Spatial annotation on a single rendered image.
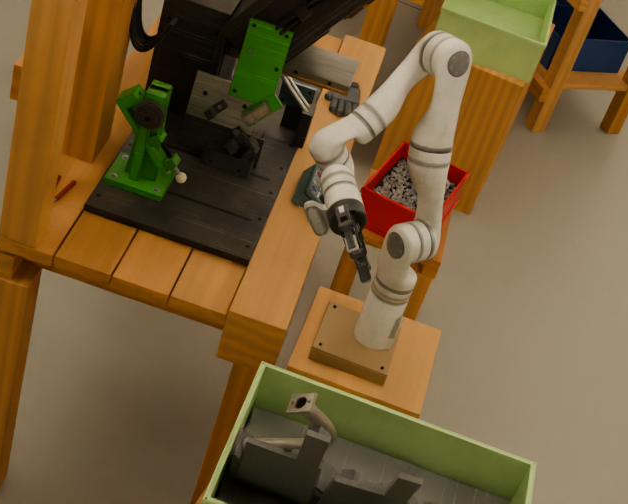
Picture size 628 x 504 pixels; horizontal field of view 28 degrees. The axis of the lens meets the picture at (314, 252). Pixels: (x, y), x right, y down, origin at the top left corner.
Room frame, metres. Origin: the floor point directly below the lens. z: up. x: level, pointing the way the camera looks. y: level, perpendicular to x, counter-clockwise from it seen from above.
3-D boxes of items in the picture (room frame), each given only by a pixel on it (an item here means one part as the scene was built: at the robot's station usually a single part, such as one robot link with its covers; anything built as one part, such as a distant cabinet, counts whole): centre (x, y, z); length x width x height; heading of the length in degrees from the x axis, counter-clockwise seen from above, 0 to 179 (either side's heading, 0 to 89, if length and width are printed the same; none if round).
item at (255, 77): (2.86, 0.28, 1.17); 0.13 x 0.12 x 0.20; 179
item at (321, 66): (3.01, 0.24, 1.11); 0.39 x 0.16 x 0.03; 89
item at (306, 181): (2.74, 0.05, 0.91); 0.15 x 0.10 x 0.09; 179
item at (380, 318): (2.28, -0.19, 0.97); 0.09 x 0.09 x 0.17; 3
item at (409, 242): (2.28, -0.19, 1.13); 0.09 x 0.09 x 0.17; 45
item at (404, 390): (2.28, -0.19, 0.83); 0.32 x 0.32 x 0.04; 87
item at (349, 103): (3.25, 0.07, 0.91); 0.20 x 0.11 x 0.03; 7
